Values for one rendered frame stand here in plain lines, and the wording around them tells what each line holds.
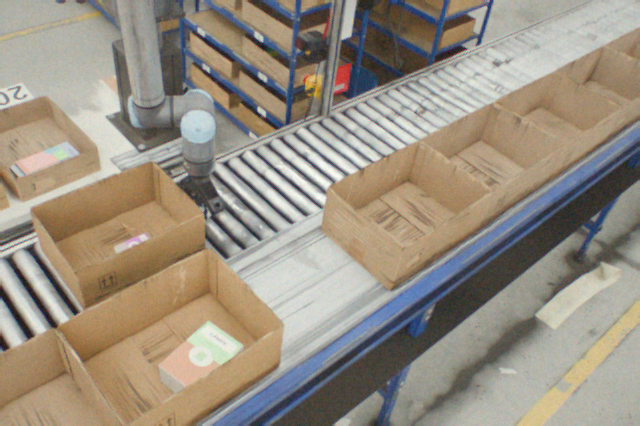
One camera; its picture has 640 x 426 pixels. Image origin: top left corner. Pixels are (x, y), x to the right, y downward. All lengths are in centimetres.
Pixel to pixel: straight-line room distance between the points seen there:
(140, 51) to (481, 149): 123
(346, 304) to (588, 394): 148
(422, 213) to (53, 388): 113
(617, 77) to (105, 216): 210
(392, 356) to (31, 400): 99
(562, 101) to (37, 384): 203
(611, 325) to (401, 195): 150
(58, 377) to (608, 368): 225
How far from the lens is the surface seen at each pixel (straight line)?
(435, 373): 267
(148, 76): 171
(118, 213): 204
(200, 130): 169
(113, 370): 153
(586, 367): 296
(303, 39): 232
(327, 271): 172
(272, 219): 204
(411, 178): 203
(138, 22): 160
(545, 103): 262
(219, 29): 353
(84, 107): 255
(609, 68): 291
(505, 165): 224
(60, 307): 185
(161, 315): 160
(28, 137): 242
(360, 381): 184
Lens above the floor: 216
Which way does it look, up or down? 43 degrees down
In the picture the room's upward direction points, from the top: 8 degrees clockwise
